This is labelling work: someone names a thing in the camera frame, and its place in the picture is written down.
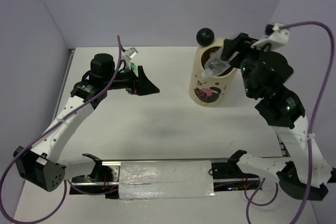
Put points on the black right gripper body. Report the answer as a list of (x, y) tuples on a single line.
[(244, 62)]

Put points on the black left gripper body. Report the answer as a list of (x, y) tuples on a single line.
[(125, 81)]

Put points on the green plastic bottle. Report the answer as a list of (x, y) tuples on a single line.
[(134, 67)]

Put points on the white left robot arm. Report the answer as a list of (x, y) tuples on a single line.
[(40, 164)]

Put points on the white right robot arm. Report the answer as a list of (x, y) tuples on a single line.
[(284, 112)]

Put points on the cream bin with black ears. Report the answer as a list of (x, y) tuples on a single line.
[(207, 89)]

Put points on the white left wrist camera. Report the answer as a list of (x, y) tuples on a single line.
[(127, 58)]

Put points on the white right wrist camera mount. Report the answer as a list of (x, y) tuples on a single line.
[(275, 38)]

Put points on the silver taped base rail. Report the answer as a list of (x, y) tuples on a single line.
[(162, 179)]

